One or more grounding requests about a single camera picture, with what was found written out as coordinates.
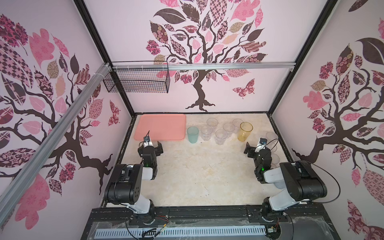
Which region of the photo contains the clear cup front left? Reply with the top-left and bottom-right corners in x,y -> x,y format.
201,125 -> 213,141

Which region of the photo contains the black wire basket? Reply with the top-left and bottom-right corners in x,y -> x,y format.
103,60 -> 171,94

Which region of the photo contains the yellow plastic cup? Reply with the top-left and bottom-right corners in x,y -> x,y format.
238,122 -> 254,142

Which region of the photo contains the pink plastic tray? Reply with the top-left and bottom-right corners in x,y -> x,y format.
134,114 -> 187,141

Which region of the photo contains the clear cup back right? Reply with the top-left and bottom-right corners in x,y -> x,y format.
232,119 -> 243,134

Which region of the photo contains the aluminium rail back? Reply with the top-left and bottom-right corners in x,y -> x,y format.
113,62 -> 296,71

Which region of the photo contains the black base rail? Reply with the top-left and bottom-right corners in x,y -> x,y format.
86,205 -> 328,226

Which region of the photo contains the clear small cup right row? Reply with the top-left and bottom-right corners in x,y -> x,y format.
271,153 -> 280,167

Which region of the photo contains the white slotted cable duct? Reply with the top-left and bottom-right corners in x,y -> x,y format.
94,226 -> 266,240

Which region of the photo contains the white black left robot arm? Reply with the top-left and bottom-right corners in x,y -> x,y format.
104,142 -> 164,217

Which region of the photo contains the aluminium rail left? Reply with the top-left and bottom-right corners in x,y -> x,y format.
1,63 -> 111,224

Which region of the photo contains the clear dotted cup right row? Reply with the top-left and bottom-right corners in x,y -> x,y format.
266,132 -> 279,144

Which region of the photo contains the clear cup back middle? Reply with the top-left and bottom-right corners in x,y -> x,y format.
223,123 -> 235,138

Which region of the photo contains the clear cup front middle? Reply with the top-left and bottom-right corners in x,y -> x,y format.
215,129 -> 228,145

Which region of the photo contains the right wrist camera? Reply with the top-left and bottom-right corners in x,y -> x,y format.
259,138 -> 268,146

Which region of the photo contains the green textured plastic cup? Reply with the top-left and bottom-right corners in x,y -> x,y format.
187,126 -> 199,144

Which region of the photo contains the clear ribbed cup right row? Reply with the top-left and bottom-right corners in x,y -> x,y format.
266,140 -> 279,153

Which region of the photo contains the aluminium rail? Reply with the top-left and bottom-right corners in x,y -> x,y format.
113,62 -> 296,71
1,63 -> 111,224

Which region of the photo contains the clear cup back left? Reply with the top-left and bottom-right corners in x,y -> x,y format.
207,118 -> 219,130

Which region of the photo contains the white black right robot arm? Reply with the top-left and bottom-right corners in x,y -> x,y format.
244,143 -> 328,219

